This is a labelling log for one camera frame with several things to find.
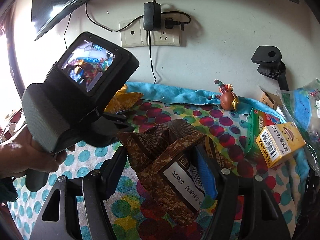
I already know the clear plastic bag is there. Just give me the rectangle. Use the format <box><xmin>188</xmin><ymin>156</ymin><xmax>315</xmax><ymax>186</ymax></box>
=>
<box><xmin>276</xmin><ymin>79</ymin><xmax>319</xmax><ymax>176</ymax></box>

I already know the small brown figurine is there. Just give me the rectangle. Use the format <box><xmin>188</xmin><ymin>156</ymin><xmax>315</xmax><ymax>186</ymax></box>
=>
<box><xmin>208</xmin><ymin>79</ymin><xmax>240</xmax><ymax>111</ymax></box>

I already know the black power cable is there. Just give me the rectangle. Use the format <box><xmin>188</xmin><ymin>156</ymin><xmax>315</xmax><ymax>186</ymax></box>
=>
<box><xmin>85</xmin><ymin>2</ymin><xmax>192</xmax><ymax>84</ymax></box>

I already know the yellow barcode box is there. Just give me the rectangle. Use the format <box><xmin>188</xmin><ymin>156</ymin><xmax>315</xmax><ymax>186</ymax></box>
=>
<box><xmin>256</xmin><ymin>122</ymin><xmax>306</xmax><ymax>168</ymax></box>

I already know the brown cardboard box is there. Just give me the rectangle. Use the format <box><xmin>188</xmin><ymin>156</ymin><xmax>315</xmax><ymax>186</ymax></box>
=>
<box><xmin>258</xmin><ymin>86</ymin><xmax>282</xmax><ymax>110</ymax></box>

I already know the black clamp mount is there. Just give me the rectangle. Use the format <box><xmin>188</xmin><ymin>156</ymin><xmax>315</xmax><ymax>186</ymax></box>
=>
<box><xmin>251</xmin><ymin>46</ymin><xmax>289</xmax><ymax>90</ymax></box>

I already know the yellow snack bag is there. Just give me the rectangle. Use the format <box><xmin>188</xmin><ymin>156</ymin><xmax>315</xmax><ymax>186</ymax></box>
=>
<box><xmin>104</xmin><ymin>85</ymin><xmax>144</xmax><ymax>114</ymax></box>

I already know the green medicine box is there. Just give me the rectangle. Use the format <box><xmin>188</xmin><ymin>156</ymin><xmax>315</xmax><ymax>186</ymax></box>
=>
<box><xmin>245</xmin><ymin>108</ymin><xmax>280</xmax><ymax>162</ymax></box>

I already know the black power adapter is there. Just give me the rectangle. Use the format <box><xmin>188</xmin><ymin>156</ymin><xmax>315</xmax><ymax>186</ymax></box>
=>
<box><xmin>143</xmin><ymin>0</ymin><xmax>162</xmax><ymax>31</ymax></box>

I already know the person's left hand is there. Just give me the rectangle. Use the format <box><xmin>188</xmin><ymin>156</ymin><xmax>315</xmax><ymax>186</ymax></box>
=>
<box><xmin>1</xmin><ymin>125</ymin><xmax>67</xmax><ymax>179</ymax></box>

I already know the polka dot cloth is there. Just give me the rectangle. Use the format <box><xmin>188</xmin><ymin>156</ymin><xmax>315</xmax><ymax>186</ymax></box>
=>
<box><xmin>7</xmin><ymin>97</ymin><xmax>308</xmax><ymax>240</ymax></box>

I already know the teal blue towel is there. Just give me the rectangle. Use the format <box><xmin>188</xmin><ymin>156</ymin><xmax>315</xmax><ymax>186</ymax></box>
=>
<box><xmin>126</xmin><ymin>81</ymin><xmax>310</xmax><ymax>194</ymax></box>

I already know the white wall socket plate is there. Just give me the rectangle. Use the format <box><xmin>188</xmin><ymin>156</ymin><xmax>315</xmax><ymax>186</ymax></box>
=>
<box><xmin>120</xmin><ymin>14</ymin><xmax>181</xmax><ymax>48</ymax></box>

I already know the brown snack bag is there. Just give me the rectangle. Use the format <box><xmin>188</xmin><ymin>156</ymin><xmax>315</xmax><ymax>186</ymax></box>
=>
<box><xmin>118</xmin><ymin>119</ymin><xmax>235</xmax><ymax>226</ymax></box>

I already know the thin black wall cable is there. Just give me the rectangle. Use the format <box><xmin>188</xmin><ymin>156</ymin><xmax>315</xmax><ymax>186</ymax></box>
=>
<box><xmin>63</xmin><ymin>12</ymin><xmax>73</xmax><ymax>51</ymax></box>

